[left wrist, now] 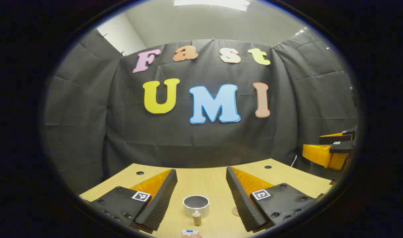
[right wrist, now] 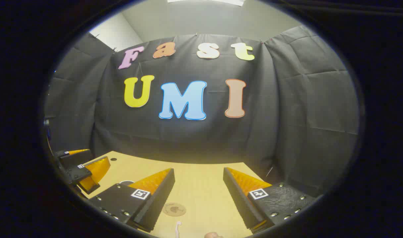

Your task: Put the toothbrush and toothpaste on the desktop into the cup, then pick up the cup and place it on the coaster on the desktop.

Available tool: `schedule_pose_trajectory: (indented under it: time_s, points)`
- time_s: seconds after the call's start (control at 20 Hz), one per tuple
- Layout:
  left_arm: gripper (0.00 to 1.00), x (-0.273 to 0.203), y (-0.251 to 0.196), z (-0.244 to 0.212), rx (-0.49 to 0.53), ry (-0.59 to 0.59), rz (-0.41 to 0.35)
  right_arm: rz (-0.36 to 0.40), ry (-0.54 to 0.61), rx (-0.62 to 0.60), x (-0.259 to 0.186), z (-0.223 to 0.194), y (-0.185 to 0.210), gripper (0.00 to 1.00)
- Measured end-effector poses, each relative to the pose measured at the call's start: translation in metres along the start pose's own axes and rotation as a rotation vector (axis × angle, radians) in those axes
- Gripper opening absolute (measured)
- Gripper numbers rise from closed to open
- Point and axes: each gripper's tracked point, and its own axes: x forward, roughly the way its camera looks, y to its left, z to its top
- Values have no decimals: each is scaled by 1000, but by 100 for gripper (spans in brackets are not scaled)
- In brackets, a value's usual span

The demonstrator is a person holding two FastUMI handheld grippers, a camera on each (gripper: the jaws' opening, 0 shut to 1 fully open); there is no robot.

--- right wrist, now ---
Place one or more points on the round wooden coaster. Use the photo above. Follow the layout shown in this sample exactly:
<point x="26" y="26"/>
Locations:
<point x="174" y="209"/>

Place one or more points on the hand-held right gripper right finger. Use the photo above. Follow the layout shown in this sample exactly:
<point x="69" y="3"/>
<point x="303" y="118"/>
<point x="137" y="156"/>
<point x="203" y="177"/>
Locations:
<point x="241" y="201"/>

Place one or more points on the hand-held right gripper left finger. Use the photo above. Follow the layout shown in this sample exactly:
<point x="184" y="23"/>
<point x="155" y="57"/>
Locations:
<point x="155" y="201"/>

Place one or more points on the white ceiling light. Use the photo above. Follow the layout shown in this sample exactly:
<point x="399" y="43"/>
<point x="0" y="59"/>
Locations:
<point x="204" y="1"/>

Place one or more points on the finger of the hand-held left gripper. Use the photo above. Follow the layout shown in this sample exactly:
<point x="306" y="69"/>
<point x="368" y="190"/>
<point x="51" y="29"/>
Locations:
<point x="79" y="173"/>
<point x="75" y="160"/>

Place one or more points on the light wooden desktop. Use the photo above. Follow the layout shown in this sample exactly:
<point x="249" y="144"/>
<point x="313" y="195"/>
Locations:
<point x="198" y="185"/>

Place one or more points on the black backdrop cloth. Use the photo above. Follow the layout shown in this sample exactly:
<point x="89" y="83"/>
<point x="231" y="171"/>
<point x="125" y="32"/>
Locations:
<point x="287" y="115"/>

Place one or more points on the white toothbrush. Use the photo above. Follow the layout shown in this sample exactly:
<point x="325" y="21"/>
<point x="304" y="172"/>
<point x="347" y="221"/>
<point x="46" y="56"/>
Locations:
<point x="178" y="228"/>

